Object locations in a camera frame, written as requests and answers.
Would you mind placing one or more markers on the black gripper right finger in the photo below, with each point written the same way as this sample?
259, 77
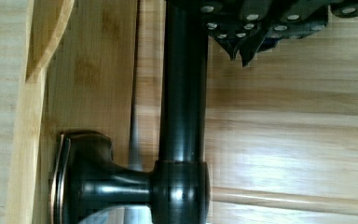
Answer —
276, 20

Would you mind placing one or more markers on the wooden drawer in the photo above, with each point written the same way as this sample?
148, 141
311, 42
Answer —
64, 65

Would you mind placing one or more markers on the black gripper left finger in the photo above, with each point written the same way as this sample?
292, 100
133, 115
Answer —
238, 26

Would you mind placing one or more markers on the black metal drawer handle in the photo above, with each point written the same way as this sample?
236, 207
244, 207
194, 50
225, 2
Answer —
87, 182

